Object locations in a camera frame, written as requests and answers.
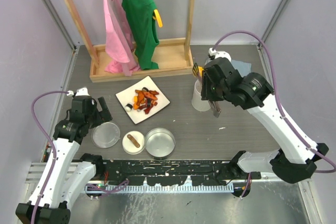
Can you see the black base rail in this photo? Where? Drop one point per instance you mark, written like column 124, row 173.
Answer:
column 169, row 172

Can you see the yellow round food piece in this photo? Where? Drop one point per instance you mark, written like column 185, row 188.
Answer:
column 200, row 70

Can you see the white lid with leather strap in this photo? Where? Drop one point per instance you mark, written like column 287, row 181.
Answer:
column 133, row 142

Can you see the pink shirt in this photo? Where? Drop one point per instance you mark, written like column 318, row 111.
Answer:
column 119, row 44

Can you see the blue denim cloth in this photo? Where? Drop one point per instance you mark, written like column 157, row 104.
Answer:
column 243, row 68

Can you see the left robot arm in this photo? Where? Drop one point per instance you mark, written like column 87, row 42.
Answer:
column 55, row 193

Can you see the metal tongs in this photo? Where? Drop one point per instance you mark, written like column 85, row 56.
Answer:
column 216, row 110

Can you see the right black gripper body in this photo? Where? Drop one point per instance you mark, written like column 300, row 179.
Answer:
column 216, row 87

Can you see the shallow round metal tin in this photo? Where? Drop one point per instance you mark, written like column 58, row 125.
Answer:
column 159, row 143

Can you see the green shirt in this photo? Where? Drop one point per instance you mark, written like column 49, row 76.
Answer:
column 139, row 14

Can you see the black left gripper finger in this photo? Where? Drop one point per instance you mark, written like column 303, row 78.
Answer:
column 102, row 103
column 101, row 117

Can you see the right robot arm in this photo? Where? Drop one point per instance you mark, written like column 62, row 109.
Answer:
column 296, row 159

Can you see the black white sushi roll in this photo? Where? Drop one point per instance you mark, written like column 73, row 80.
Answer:
column 128, row 107

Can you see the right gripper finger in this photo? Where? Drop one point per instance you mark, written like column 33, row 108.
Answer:
column 207, row 86
column 220, row 95

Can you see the wooden clothes rack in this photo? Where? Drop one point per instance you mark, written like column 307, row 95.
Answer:
column 172, row 55

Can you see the tall metal container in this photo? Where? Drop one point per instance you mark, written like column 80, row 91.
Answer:
column 197, row 102

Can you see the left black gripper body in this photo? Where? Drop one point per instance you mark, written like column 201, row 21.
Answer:
column 91, row 116

